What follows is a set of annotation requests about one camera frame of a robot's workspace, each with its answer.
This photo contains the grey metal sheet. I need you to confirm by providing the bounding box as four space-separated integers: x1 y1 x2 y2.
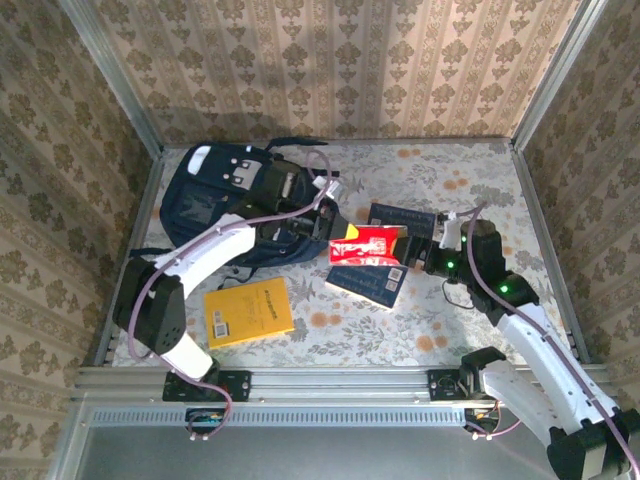
47 389 640 480

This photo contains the aluminium table edge rail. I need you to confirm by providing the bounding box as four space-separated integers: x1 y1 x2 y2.
162 138 514 149

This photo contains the small circuit board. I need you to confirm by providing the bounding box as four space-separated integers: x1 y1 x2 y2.
464 407 501 434
185 407 226 435

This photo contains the aluminium table side rail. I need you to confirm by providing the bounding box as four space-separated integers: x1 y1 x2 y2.
94 148 166 367
509 142 595 365

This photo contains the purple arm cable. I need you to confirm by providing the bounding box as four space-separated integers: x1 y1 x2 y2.
442 201 640 480
127 149 341 442

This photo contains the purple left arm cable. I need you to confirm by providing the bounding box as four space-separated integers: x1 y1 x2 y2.
127 149 341 442

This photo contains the grey slotted cable duct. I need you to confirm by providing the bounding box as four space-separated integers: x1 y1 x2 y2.
92 405 469 427

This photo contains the wide aluminium mounting rail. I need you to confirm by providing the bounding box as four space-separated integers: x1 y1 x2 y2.
74 363 615 405

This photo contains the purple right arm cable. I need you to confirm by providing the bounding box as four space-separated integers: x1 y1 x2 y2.
442 201 640 480

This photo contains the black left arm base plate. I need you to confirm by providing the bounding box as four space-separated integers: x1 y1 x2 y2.
162 368 252 404

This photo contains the navy blue book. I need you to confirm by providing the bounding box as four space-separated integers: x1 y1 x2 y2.
324 263 409 309
368 202 437 239

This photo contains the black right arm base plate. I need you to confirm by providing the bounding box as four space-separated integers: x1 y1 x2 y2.
427 368 501 404

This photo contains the yellow book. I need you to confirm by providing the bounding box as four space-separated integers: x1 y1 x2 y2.
203 276 296 350

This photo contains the navy blue backpack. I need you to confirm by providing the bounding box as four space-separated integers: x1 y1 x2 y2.
129 137 347 292

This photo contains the aluminium corner post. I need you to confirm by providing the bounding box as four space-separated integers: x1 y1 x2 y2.
59 0 166 157
509 0 616 151

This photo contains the red snack packet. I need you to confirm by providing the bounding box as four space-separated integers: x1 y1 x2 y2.
328 224 409 266

